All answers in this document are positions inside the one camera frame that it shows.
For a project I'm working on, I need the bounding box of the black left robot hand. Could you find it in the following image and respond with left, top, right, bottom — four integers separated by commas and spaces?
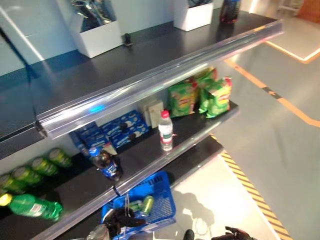
103, 208, 147, 235

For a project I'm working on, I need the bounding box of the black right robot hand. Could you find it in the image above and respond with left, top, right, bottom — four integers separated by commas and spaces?
212, 226, 255, 240

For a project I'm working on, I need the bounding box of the blue plastic shopping basket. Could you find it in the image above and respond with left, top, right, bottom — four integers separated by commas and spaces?
101, 170, 177, 232

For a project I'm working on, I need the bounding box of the small Pepsi cola bottle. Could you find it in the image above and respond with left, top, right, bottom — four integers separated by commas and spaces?
88, 146, 123, 182

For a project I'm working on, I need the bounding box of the small beige card box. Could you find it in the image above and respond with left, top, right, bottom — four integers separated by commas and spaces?
104, 142, 118, 156

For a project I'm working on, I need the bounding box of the wide blue Oreo box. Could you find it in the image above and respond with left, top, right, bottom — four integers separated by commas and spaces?
99, 109, 142, 136
109, 123, 150, 151

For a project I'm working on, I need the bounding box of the small blue Oreo box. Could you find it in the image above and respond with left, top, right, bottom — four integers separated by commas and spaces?
69, 129, 87, 157
77, 121, 106, 148

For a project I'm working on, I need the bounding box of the green Sprite bottle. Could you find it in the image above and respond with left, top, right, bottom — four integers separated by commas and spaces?
0, 192, 63, 222

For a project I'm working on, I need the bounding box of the clear water bottle red cap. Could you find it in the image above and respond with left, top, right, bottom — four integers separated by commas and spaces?
157, 109, 174, 152

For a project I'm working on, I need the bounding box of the white carton box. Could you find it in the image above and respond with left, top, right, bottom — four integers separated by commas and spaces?
138, 97, 158, 126

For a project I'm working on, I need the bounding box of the open white cardboard box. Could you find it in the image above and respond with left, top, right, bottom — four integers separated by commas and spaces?
173, 2, 215, 32
69, 13, 124, 59

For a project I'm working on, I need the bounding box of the dark cola bottle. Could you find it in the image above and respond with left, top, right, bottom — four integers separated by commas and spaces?
219, 0, 242, 25

